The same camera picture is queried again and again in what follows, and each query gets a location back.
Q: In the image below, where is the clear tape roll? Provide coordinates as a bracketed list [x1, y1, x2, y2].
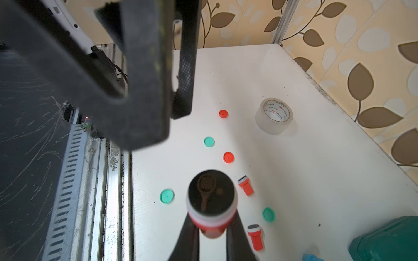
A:
[255, 98, 293, 135]

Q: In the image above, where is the green cap bottom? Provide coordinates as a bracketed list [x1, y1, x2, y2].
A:
[160, 189, 174, 204]

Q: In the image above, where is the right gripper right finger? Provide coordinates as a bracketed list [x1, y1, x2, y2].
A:
[226, 212, 257, 261]

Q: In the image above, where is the red cap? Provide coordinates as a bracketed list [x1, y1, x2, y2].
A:
[223, 152, 235, 164]
[219, 109, 229, 119]

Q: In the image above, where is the green cap upper right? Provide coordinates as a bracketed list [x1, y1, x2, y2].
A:
[262, 207, 276, 223]

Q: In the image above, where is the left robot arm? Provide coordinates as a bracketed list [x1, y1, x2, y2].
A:
[1, 1, 201, 151]

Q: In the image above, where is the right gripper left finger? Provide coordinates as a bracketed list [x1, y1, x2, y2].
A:
[168, 214, 200, 261]

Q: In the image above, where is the red cap far left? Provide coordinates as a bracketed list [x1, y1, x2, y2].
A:
[219, 109, 229, 119]

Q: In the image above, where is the blue stamp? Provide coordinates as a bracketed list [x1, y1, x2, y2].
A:
[302, 253, 324, 261]

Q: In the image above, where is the red cap centre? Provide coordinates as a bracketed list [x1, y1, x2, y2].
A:
[223, 152, 235, 164]

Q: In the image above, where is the green cap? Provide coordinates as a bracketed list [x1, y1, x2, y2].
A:
[160, 189, 174, 204]
[204, 137, 215, 147]
[262, 207, 276, 223]

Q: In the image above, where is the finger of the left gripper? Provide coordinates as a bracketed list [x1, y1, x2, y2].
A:
[172, 0, 201, 119]
[94, 1, 173, 151]

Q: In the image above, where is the green cap left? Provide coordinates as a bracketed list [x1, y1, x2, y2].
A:
[204, 137, 215, 147]

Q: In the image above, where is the red stamp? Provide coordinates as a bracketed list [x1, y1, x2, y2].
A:
[186, 170, 238, 239]
[247, 224, 263, 251]
[237, 176, 254, 196]

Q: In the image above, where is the green tool case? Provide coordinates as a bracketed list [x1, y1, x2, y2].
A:
[348, 216, 418, 261]

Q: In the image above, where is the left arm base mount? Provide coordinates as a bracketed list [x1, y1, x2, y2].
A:
[62, 101, 101, 138]

